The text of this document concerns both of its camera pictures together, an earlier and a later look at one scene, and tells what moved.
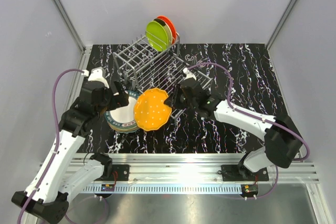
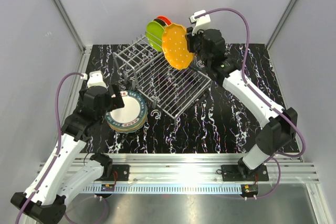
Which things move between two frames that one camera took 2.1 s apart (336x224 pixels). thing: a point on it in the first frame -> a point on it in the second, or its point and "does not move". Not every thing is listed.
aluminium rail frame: (143, 169) does not move
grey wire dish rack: (140, 65) does not move
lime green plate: (157, 35) does not move
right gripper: (172, 100) -> (189, 34)
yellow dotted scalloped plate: (150, 110) -> (176, 52)
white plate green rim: (124, 116) does not move
